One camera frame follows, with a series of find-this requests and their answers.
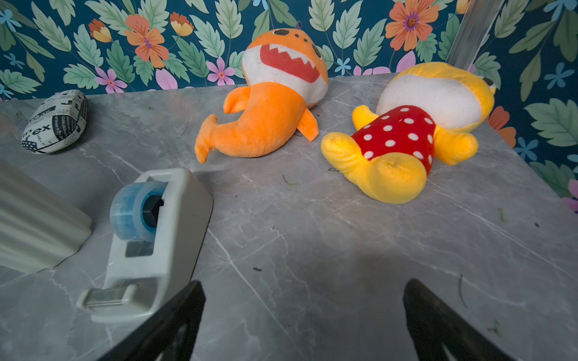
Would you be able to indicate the white tape dispenser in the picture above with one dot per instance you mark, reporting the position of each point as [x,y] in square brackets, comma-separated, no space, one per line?
[159,223]

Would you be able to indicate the aluminium frame post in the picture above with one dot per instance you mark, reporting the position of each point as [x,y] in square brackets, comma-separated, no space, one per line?
[475,25]

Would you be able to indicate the orange shark plush toy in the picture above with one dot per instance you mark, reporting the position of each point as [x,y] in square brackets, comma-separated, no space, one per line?
[286,75]

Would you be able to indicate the yellow plush toy red shorts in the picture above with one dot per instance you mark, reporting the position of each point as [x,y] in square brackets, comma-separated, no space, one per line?
[426,112]

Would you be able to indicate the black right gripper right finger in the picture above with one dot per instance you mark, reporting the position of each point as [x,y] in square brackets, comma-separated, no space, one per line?
[439,333]

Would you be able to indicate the white ribbed vase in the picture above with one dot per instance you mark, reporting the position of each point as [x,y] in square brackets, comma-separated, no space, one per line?
[39,229]

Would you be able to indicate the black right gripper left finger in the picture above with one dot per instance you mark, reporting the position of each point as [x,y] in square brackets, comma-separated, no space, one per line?
[169,334]

